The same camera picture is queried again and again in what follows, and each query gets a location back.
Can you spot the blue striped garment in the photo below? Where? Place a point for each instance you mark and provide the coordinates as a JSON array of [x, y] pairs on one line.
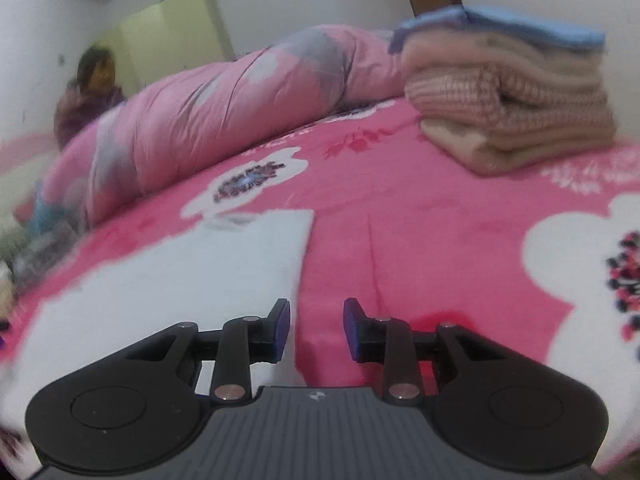
[[39, 216]]

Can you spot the yellow green wardrobe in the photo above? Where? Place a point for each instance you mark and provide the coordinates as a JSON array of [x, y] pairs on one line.
[[166, 38]]

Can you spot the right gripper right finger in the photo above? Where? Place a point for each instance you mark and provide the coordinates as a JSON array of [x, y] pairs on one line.
[[388, 342]]

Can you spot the woman in purple jacket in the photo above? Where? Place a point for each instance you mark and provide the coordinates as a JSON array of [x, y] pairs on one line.
[[89, 95]]

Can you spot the white cloth garment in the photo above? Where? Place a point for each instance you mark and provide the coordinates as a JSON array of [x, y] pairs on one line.
[[225, 267]]

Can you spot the pink grey rolled duvet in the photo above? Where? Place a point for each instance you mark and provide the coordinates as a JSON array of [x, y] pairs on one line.
[[192, 120]]

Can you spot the stack of folded blankets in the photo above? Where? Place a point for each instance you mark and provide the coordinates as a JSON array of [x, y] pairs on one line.
[[498, 90]]

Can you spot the grey striped clothes pile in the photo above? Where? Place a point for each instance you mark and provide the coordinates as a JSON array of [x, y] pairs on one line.
[[31, 257]]

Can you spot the pink floral bed blanket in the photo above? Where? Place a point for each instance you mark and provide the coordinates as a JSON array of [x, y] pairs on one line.
[[525, 259]]

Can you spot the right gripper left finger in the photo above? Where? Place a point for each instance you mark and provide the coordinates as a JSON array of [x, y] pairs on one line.
[[246, 341]]

